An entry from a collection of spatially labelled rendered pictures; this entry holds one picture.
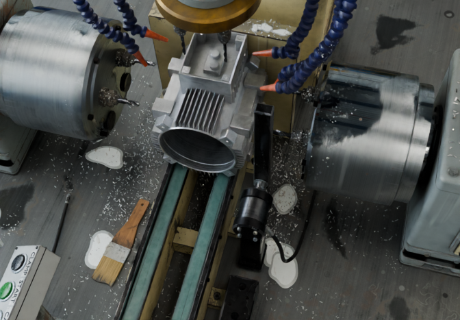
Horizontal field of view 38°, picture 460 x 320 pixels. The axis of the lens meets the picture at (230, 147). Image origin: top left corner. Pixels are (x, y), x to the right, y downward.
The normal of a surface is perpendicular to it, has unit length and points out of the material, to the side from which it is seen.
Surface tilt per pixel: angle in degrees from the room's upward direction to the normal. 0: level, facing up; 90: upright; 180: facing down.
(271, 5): 90
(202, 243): 0
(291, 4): 90
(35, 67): 32
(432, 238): 89
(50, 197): 0
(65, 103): 58
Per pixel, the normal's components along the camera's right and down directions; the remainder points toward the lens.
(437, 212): -0.26, 0.83
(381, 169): -0.23, 0.44
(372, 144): -0.18, 0.14
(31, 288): 0.79, -0.11
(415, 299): -0.03, -0.51
